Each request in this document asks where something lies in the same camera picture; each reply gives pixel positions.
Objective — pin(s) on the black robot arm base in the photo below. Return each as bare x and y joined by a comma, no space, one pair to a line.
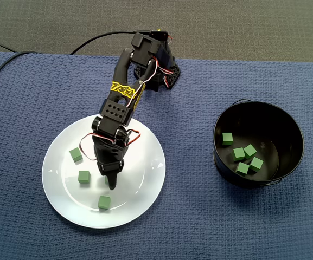
173,77

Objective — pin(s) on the black metal bucket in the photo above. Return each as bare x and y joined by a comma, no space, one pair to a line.
281,130

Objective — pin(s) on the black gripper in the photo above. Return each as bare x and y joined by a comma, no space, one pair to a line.
110,170

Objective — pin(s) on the blue waffle weave cloth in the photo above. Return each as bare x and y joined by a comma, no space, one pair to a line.
199,216

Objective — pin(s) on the white round plate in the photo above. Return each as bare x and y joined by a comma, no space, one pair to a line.
64,189

